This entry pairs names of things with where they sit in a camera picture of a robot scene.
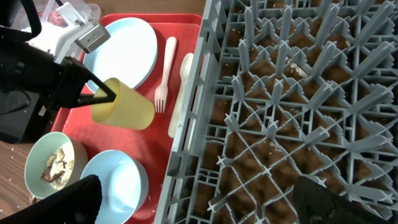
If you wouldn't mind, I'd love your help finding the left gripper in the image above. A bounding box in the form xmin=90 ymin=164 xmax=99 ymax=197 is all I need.
xmin=40 ymin=57 xmax=116 ymax=111

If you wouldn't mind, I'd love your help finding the white napkin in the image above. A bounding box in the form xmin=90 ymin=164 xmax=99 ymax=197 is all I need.
xmin=28 ymin=22 xmax=65 ymax=54

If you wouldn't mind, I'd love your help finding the light blue plate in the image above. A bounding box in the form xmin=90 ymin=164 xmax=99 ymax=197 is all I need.
xmin=83 ymin=17 xmax=158 ymax=89

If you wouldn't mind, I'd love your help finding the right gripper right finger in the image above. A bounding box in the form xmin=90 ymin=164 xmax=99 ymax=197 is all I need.
xmin=293 ymin=176 xmax=387 ymax=224

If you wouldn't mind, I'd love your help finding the white plastic spoon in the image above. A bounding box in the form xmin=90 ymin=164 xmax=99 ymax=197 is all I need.
xmin=168 ymin=53 xmax=194 ymax=138

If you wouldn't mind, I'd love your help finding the red ketchup sachet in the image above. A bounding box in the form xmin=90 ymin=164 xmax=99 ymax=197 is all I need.
xmin=47 ymin=10 xmax=67 ymax=27

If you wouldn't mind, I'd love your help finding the clear plastic bin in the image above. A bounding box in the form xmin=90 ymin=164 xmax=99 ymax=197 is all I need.
xmin=27 ymin=0 xmax=101 ymax=54

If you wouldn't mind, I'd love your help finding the red serving tray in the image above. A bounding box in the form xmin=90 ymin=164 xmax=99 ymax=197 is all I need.
xmin=52 ymin=13 xmax=202 ymax=223

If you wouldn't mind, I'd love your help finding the grey dishwasher rack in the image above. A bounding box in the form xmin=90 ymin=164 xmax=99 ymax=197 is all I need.
xmin=154 ymin=0 xmax=397 ymax=223

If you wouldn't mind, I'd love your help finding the green bowl with leftovers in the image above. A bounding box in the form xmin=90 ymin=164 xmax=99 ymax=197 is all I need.
xmin=24 ymin=132 xmax=88 ymax=199

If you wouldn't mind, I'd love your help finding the white plastic fork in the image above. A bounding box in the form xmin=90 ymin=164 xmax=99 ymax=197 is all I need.
xmin=154 ymin=37 xmax=177 ymax=113

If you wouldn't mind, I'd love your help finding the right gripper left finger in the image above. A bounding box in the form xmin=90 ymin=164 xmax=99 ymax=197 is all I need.
xmin=1 ymin=174 xmax=103 ymax=224

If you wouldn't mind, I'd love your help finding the yellow plastic cup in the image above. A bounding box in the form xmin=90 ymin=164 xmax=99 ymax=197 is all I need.
xmin=91 ymin=78 xmax=155 ymax=130

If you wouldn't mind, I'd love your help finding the light blue bowl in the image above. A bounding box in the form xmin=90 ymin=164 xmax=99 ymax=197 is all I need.
xmin=81 ymin=149 xmax=149 ymax=224

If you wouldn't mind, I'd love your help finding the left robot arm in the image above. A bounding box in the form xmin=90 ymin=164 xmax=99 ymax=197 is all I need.
xmin=1 ymin=1 xmax=116 ymax=144

